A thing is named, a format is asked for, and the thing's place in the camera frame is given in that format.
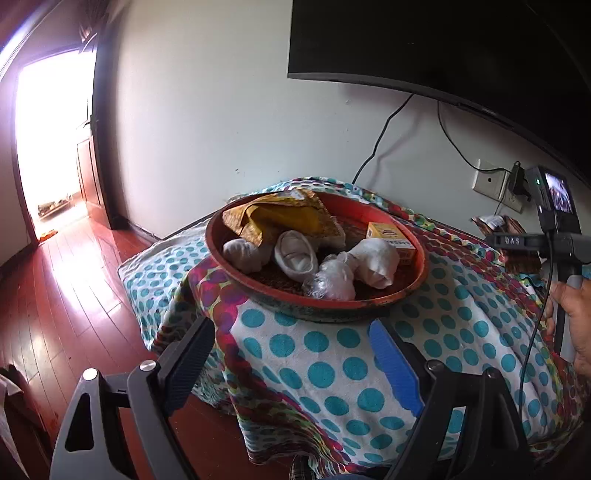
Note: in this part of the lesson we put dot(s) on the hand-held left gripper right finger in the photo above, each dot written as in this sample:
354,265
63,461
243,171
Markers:
395,369

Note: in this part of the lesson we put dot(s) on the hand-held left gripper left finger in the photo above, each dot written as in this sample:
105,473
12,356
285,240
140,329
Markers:
184,364

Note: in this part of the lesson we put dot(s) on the red round tray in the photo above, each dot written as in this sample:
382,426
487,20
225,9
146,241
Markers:
258,288

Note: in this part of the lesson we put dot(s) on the white sock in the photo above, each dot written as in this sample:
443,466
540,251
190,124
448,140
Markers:
244,254
374,263
295,258

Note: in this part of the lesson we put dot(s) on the clear plastic bag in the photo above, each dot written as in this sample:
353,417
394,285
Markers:
330,279

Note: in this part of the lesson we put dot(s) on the small yellow box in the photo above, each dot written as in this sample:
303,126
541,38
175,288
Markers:
388,233

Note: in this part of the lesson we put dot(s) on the yellow snack packet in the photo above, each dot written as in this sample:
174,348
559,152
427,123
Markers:
286,217

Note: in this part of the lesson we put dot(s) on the person's right hand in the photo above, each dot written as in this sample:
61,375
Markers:
581,323

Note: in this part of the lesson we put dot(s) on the brown snack packet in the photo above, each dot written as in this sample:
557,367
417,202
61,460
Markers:
503,224

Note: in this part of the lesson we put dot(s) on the polka dot cloth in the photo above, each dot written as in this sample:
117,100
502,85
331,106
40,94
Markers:
323,369

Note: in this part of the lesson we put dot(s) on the black charger plug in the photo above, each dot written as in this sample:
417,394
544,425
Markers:
517,182

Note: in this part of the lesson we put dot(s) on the plaid cloth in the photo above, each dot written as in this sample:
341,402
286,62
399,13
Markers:
302,470

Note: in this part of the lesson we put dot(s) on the white patterned bag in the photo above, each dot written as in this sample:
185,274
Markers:
7,406

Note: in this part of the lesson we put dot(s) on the dark wooden door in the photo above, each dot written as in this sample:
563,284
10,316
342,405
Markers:
104,138

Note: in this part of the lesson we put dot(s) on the black television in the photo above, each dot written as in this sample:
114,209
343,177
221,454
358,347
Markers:
415,37

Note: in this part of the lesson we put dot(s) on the small white wall socket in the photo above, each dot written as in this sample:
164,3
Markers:
512,205

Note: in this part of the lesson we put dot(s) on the wooden door frame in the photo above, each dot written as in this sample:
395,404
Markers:
14,37

